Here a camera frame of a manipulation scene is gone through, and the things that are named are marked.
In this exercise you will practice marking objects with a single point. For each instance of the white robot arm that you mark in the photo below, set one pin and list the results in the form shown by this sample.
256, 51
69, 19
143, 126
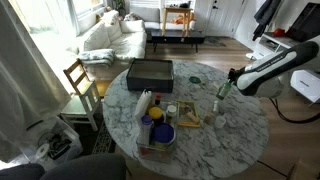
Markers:
270, 76

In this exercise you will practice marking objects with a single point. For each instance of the white paper bag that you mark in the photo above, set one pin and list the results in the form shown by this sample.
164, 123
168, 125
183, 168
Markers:
142, 104

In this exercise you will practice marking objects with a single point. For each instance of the dark hanging coat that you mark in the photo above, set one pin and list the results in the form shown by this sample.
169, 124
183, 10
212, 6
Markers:
263, 16

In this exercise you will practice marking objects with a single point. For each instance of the red cap sauce bottle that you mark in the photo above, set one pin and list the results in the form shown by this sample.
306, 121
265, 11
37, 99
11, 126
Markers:
157, 99

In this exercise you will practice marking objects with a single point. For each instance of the clear plastic storage bin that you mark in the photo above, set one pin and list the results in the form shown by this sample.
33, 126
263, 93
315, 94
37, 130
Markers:
50, 142

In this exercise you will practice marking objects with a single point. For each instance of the clear plastic cup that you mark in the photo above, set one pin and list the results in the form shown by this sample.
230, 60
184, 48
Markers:
220, 122

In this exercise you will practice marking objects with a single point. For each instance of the dark blue open box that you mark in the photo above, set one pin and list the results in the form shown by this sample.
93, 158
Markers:
151, 74

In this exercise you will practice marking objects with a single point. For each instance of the wooden block under lid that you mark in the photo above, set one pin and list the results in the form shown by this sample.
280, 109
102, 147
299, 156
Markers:
203, 83

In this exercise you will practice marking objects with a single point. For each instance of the yellow lid jar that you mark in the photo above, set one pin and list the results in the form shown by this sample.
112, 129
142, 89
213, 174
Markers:
156, 115

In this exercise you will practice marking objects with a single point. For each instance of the white tube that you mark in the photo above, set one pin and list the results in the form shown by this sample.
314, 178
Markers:
216, 106

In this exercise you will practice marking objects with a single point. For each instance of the green hot sauce bottle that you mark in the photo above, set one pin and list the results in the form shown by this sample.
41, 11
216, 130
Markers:
224, 89

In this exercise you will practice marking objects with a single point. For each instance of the small white lid jar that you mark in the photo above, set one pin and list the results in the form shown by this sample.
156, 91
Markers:
170, 112

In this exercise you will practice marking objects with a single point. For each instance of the grey blanket on couch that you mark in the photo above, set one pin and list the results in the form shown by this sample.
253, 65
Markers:
97, 57

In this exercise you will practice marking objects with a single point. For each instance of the black coffee table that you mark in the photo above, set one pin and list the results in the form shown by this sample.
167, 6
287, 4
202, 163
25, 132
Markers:
194, 38

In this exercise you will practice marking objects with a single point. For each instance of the wooden white chair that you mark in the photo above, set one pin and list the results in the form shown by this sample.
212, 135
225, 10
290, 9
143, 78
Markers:
82, 106

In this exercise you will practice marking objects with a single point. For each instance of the white squeeze bottle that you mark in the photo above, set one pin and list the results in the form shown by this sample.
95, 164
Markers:
146, 124

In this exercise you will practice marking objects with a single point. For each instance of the green round lid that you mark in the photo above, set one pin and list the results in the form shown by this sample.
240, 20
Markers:
194, 80

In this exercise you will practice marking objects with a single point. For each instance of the blue lid container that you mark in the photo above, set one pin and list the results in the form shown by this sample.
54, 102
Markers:
162, 135

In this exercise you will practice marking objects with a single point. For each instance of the yellow framed picture book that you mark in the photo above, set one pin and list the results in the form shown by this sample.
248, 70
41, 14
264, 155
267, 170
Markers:
187, 114

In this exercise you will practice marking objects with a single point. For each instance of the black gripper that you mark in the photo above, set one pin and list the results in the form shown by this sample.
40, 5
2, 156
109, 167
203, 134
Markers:
233, 74

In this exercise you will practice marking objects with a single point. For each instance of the white couch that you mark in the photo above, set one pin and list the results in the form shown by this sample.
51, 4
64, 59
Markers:
126, 38

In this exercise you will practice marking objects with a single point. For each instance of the white shelf unit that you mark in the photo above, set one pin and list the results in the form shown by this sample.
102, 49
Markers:
268, 44

